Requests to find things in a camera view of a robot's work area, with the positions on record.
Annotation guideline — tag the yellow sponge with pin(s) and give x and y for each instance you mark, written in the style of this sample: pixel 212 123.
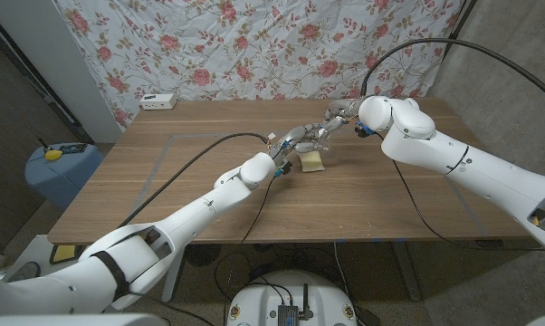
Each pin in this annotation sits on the yellow sponge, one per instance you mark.
pixel 312 163

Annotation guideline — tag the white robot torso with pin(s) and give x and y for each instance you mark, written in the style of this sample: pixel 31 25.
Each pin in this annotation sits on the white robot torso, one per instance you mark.
pixel 290 294

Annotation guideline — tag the yellow black floor mat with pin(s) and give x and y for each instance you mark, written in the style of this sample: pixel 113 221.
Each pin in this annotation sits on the yellow black floor mat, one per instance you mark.
pixel 62 253

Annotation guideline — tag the grey shoe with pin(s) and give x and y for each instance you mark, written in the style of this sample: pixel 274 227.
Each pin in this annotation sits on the grey shoe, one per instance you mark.
pixel 25 271

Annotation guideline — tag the white table leg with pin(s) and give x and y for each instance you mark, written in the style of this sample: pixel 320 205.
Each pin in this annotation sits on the white table leg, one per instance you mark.
pixel 175 285

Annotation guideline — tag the grey table leg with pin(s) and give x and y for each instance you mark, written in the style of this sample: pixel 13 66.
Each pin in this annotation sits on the grey table leg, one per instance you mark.
pixel 408 276

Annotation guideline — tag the grey computer box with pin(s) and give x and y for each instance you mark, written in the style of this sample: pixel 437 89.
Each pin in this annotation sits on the grey computer box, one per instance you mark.
pixel 288 316

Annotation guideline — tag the black diagonal door frame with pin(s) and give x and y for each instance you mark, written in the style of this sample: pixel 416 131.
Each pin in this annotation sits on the black diagonal door frame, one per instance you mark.
pixel 28 71

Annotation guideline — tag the black stand pole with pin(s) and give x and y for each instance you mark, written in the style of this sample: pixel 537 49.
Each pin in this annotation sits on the black stand pole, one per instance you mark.
pixel 458 29

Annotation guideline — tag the white power strip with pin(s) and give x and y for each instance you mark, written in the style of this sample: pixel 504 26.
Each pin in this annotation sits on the white power strip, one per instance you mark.
pixel 158 101

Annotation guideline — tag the small yellow object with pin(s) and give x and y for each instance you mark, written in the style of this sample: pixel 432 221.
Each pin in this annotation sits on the small yellow object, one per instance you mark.
pixel 53 155

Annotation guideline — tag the black round disc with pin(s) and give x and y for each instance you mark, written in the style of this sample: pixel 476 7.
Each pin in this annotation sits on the black round disc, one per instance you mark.
pixel 203 254

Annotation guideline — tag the clear medicine bottle white cap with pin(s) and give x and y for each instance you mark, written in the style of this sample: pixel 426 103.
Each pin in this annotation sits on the clear medicine bottle white cap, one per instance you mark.
pixel 325 146

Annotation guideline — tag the floral rose backdrop cloth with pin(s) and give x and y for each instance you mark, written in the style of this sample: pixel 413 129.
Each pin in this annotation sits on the floral rose backdrop cloth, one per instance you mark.
pixel 263 50

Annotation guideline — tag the black antenna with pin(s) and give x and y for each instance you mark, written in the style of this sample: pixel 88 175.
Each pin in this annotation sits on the black antenna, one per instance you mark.
pixel 305 301

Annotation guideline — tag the black flat device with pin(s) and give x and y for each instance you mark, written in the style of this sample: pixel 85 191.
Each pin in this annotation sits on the black flat device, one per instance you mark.
pixel 73 148

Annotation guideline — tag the blue round stool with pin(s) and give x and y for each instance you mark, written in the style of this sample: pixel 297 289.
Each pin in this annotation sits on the blue round stool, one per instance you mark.
pixel 60 181

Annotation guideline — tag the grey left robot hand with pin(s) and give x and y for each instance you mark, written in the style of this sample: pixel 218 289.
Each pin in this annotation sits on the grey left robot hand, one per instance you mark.
pixel 299 136

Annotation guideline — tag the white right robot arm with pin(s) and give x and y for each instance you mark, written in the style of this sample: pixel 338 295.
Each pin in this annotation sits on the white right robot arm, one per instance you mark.
pixel 462 163

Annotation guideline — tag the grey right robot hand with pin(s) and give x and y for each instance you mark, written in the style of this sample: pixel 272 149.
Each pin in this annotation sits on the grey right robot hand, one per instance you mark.
pixel 345 109

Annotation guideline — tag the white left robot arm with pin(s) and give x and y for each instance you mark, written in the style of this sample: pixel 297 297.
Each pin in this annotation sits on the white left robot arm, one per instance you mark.
pixel 191 217

